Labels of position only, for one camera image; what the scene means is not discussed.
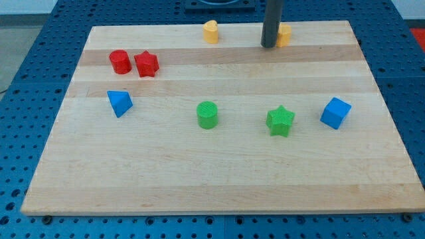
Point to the wooden board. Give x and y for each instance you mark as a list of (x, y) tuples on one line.
[(157, 160)]

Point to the green cylinder block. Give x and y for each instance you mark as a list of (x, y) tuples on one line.
[(207, 115)]

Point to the red cylinder block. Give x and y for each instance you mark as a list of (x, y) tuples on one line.
[(120, 61)]

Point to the yellow hexagon block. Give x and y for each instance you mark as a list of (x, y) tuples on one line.
[(284, 35)]

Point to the blue cube block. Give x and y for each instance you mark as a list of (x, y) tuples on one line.
[(335, 113)]

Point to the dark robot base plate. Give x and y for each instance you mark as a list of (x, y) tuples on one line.
[(218, 5)]

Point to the green star block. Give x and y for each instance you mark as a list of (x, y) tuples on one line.
[(279, 121)]

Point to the yellow heart block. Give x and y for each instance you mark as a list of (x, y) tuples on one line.
[(210, 32)]

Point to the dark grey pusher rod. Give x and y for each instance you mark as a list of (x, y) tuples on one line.
[(271, 23)]

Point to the blue triangle block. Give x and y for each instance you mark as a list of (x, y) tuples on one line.
[(120, 102)]

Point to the red star block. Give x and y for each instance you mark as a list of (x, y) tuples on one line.
[(147, 64)]

